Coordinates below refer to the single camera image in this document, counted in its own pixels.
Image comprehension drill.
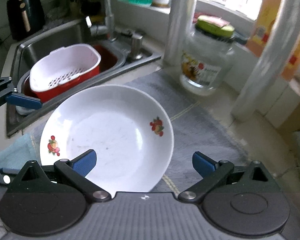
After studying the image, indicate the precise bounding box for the metal faucet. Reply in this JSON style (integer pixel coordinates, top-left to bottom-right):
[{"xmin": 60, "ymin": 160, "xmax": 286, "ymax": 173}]
[{"xmin": 90, "ymin": 0, "xmax": 118, "ymax": 42}]

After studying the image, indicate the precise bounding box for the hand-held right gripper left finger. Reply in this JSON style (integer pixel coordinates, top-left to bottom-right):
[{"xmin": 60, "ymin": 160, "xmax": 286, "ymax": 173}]
[{"xmin": 19, "ymin": 149, "xmax": 112, "ymax": 203}]

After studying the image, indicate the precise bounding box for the glass jar with green lid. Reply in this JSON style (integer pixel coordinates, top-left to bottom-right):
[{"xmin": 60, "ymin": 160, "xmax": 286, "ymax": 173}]
[{"xmin": 179, "ymin": 15, "xmax": 237, "ymax": 97}]

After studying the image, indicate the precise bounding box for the metal sink knob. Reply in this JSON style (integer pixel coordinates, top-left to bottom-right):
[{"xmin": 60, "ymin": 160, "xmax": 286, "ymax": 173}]
[{"xmin": 129, "ymin": 34, "xmax": 144, "ymax": 60}]

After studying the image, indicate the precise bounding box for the black air fryer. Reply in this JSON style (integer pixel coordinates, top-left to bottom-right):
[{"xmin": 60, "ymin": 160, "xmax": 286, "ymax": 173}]
[{"xmin": 6, "ymin": 0, "xmax": 45, "ymax": 40}]

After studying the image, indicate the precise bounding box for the white fruit print plate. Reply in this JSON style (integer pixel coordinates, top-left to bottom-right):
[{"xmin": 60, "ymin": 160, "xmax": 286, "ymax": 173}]
[{"xmin": 39, "ymin": 84, "xmax": 175, "ymax": 195}]

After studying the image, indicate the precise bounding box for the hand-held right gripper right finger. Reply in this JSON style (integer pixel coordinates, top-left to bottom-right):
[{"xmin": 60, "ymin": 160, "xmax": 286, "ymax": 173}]
[{"xmin": 178, "ymin": 151, "xmax": 275, "ymax": 203}]

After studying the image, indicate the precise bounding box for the stainless steel sink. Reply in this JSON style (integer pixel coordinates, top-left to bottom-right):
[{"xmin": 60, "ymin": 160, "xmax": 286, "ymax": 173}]
[{"xmin": 6, "ymin": 19, "xmax": 163, "ymax": 138}]

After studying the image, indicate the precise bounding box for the orange cooking oil bottle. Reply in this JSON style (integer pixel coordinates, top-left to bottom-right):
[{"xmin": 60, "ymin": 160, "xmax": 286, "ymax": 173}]
[{"xmin": 245, "ymin": 0, "xmax": 300, "ymax": 80}]

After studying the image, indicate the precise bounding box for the cling film roll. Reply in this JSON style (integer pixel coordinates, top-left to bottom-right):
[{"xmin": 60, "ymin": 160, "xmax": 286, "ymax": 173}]
[
  {"xmin": 231, "ymin": 0, "xmax": 300, "ymax": 128},
  {"xmin": 162, "ymin": 0, "xmax": 198, "ymax": 68}
]

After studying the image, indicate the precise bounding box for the grey and blue towel mat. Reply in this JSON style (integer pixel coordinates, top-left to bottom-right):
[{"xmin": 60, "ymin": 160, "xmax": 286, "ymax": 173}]
[{"xmin": 0, "ymin": 72, "xmax": 248, "ymax": 198}]

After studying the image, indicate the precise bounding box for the white colander in red basin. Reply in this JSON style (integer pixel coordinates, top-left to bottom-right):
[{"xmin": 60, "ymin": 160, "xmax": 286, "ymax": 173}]
[{"xmin": 24, "ymin": 44, "xmax": 118, "ymax": 103}]

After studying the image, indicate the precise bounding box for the white plastic colander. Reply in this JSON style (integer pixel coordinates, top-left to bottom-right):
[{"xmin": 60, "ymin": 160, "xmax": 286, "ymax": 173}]
[{"xmin": 29, "ymin": 44, "xmax": 102, "ymax": 92}]

